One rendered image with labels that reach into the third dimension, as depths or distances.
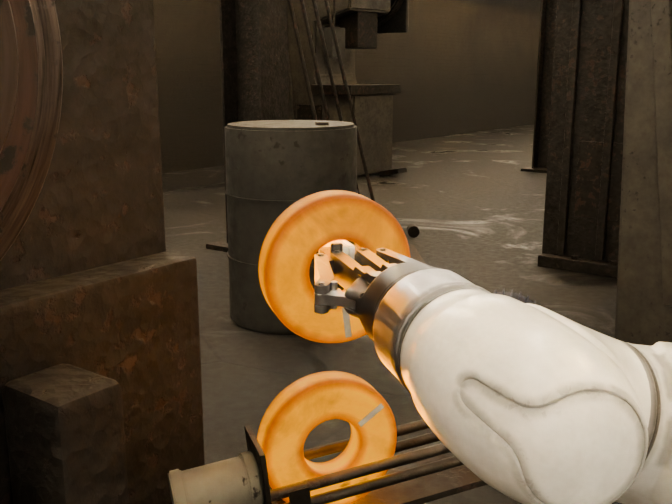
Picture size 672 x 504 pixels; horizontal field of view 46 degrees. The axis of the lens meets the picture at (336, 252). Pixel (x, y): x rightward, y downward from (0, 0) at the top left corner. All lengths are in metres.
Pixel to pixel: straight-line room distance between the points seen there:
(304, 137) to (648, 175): 1.32
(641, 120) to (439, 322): 2.61
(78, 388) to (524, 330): 0.48
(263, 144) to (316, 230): 2.48
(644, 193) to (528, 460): 2.68
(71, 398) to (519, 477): 0.48
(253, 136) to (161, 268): 2.31
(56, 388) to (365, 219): 0.34
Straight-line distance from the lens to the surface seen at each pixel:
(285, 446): 0.85
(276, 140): 3.21
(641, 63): 3.08
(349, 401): 0.85
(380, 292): 0.60
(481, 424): 0.44
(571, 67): 4.55
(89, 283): 0.91
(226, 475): 0.85
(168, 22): 9.09
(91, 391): 0.80
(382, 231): 0.78
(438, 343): 0.49
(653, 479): 0.55
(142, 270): 0.95
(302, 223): 0.75
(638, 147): 3.08
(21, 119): 0.70
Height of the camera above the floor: 1.10
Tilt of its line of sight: 13 degrees down
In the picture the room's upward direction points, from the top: straight up
